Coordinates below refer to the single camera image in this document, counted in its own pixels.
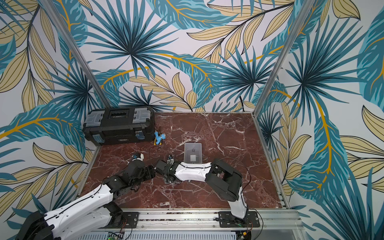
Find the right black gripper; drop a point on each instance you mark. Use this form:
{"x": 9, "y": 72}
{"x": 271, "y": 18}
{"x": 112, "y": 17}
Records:
{"x": 159, "y": 167}

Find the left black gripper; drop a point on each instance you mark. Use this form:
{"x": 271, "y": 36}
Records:
{"x": 149, "y": 172}

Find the grey plastic storage box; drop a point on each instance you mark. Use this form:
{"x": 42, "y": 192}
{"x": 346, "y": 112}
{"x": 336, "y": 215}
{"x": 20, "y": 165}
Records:
{"x": 193, "y": 153}

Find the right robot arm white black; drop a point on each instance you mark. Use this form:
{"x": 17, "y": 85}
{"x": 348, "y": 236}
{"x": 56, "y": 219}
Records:
{"x": 226, "y": 181}

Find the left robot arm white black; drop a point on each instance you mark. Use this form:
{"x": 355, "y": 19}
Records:
{"x": 94, "y": 210}

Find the blue toy figure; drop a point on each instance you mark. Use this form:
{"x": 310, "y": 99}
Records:
{"x": 159, "y": 137}

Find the black plastic toolbox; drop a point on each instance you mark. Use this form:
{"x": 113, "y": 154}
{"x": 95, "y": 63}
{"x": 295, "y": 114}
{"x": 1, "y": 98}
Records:
{"x": 120, "y": 126}

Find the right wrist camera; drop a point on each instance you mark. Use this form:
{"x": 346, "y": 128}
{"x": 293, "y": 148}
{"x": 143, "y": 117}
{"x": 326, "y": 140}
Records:
{"x": 170, "y": 160}

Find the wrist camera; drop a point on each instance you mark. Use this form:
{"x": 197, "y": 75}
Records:
{"x": 137, "y": 156}
{"x": 170, "y": 160}

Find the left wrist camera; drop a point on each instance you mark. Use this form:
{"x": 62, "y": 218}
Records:
{"x": 137, "y": 156}

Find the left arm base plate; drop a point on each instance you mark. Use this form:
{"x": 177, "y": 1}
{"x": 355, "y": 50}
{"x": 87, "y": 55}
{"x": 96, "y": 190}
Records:
{"x": 123, "y": 220}

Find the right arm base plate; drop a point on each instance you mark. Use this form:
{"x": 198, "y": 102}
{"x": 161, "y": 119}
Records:
{"x": 227, "y": 220}

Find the aluminium rail front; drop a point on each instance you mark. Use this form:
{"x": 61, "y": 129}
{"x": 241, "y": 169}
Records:
{"x": 273, "y": 221}

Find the left metal frame post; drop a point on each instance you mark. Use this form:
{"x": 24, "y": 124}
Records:
{"x": 60, "y": 24}

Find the metal frame post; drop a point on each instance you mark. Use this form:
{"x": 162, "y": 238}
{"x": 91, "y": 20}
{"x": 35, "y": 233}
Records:
{"x": 60, "y": 24}
{"x": 299, "y": 21}

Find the right metal frame post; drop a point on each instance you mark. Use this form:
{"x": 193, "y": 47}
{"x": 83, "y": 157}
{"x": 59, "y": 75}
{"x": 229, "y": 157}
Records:
{"x": 299, "y": 21}

